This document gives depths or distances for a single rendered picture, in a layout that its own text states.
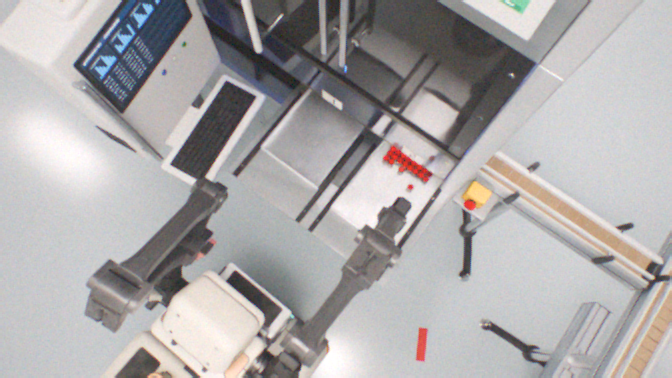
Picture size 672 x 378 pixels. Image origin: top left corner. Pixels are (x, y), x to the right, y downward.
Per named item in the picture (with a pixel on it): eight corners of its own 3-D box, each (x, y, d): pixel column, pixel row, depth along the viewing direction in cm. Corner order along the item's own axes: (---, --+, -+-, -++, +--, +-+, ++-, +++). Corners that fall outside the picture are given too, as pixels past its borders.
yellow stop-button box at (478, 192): (471, 181, 177) (477, 175, 170) (489, 193, 176) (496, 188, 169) (459, 198, 175) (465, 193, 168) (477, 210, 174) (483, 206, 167)
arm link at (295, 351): (274, 362, 135) (290, 375, 134) (292, 337, 130) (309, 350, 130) (288, 342, 143) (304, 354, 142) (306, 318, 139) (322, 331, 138)
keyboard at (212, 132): (226, 81, 202) (225, 78, 200) (257, 97, 201) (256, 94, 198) (170, 165, 193) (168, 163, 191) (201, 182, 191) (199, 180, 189)
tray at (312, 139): (317, 81, 195) (317, 77, 191) (372, 119, 191) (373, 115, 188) (261, 148, 187) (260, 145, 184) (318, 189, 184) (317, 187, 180)
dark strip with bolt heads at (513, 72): (434, 169, 174) (516, 48, 97) (444, 177, 173) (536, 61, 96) (432, 172, 173) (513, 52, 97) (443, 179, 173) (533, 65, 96)
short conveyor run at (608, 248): (462, 181, 189) (474, 169, 174) (484, 149, 193) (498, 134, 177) (628, 294, 180) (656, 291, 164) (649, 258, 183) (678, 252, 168)
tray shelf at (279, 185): (307, 76, 197) (307, 74, 195) (458, 180, 187) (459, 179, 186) (227, 171, 187) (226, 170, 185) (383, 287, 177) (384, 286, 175)
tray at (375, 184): (386, 137, 189) (387, 133, 186) (444, 178, 186) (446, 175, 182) (331, 208, 182) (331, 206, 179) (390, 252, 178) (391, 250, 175)
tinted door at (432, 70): (346, 78, 159) (354, -60, 102) (462, 156, 153) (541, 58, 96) (345, 79, 159) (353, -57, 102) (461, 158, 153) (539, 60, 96)
